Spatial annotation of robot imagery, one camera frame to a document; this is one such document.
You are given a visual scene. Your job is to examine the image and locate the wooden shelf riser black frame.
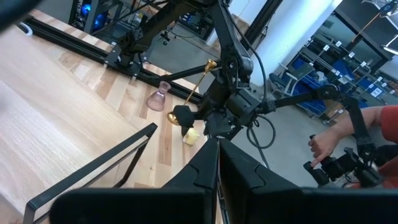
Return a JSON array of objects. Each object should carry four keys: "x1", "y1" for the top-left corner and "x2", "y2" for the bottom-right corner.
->
[{"x1": 0, "y1": 79, "x2": 159, "y2": 224}]

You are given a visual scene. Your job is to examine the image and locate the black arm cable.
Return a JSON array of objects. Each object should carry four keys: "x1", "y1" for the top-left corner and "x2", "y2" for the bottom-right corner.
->
[{"x1": 231, "y1": 15, "x2": 277, "y2": 150}]

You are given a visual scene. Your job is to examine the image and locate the person's hand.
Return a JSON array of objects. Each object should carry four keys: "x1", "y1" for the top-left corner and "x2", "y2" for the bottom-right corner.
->
[{"x1": 307, "y1": 127, "x2": 343, "y2": 169}]

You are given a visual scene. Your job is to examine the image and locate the pink ribbed glass candle holder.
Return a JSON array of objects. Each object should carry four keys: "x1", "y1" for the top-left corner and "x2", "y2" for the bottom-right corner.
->
[{"x1": 146, "y1": 80, "x2": 172, "y2": 112}]

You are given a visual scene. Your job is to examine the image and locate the yellow jar candle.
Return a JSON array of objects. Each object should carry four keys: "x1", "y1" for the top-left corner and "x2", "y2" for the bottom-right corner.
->
[{"x1": 182, "y1": 126, "x2": 201, "y2": 147}]

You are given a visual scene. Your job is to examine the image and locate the gold candlestick holder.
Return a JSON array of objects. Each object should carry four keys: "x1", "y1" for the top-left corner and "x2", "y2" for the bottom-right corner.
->
[{"x1": 167, "y1": 58, "x2": 218, "y2": 126}]

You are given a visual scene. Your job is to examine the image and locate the storage rack blue bins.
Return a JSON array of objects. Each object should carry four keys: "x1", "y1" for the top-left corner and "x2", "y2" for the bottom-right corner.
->
[{"x1": 269, "y1": 29, "x2": 398, "y2": 125}]

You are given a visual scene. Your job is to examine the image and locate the person's forearm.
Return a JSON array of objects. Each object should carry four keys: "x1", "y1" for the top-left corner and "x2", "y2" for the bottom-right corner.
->
[{"x1": 334, "y1": 105, "x2": 386, "y2": 141}]

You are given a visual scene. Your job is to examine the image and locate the person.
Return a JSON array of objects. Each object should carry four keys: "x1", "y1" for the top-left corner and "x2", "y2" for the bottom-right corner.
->
[{"x1": 376, "y1": 104, "x2": 398, "y2": 189}]

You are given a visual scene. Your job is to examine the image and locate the black aluminium table frame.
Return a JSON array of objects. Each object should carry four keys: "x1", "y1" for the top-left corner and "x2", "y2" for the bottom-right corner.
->
[{"x1": 15, "y1": 0, "x2": 284, "y2": 105}]

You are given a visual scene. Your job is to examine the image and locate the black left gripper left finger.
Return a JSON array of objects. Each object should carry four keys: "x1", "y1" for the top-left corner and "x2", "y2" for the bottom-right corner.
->
[{"x1": 49, "y1": 138, "x2": 220, "y2": 224}]

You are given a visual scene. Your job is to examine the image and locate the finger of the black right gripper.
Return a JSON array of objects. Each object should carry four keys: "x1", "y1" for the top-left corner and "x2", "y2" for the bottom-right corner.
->
[
  {"x1": 172, "y1": 105, "x2": 197, "y2": 137},
  {"x1": 203, "y1": 111, "x2": 245, "y2": 141}
]

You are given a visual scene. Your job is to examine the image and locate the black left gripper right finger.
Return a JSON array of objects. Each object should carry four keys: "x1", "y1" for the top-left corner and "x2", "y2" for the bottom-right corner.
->
[{"x1": 219, "y1": 139, "x2": 398, "y2": 224}]

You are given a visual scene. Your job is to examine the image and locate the white pillar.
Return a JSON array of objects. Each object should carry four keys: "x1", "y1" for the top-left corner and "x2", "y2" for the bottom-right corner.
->
[{"x1": 250, "y1": 0, "x2": 343, "y2": 88}]

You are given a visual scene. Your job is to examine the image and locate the black computer tower blue lights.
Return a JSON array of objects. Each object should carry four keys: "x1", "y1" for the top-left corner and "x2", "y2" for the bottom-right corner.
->
[{"x1": 68, "y1": 0, "x2": 109, "y2": 34}]

